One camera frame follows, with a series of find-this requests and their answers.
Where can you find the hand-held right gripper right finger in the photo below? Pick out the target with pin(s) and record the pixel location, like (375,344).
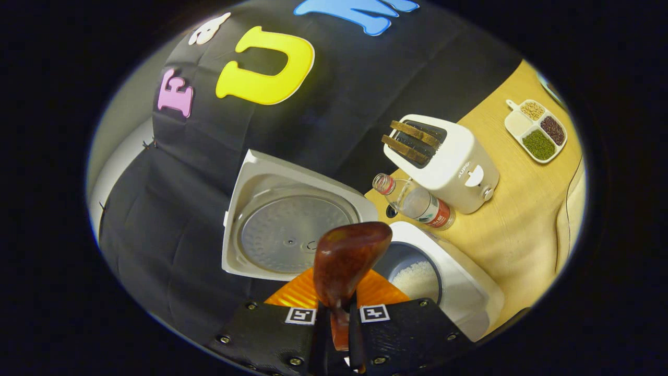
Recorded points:
(402,334)

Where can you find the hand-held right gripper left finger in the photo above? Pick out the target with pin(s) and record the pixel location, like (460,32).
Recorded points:
(271,334)

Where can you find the white rice heap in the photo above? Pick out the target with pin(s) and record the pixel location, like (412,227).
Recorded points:
(417,282)

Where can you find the brown wooden spoon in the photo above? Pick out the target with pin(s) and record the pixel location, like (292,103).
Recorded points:
(344,261)

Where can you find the white rice cooker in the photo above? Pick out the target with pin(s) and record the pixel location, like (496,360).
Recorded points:
(276,230)

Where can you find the clear plastic water bottle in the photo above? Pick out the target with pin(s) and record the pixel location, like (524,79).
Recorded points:
(417,203)

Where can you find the white toaster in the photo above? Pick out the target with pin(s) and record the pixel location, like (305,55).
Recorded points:
(454,167)

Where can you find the brown toast slice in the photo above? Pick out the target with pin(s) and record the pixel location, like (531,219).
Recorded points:
(404,149)
(417,133)

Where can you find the clear plastic container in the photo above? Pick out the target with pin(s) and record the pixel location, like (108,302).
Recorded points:
(571,219)

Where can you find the white divided grain dish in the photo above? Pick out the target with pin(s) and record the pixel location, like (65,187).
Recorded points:
(537,143)

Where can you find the black backdrop cloth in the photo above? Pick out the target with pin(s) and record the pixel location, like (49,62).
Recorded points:
(339,104)

